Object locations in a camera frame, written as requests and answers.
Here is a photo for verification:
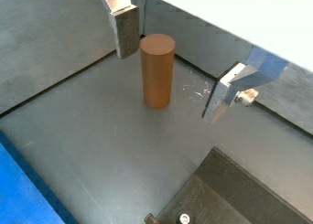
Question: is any blue shape sorting board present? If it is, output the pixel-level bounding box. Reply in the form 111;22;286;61
0;131;79;224

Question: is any black curved holder stand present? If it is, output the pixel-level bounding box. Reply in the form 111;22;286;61
145;148;313;224

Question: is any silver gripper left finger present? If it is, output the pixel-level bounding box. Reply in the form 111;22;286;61
102;0;139;59

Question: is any brown round cylinder peg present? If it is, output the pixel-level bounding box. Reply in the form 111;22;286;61
139;34;175;109

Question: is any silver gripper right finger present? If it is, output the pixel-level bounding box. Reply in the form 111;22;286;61
202;46;289;123

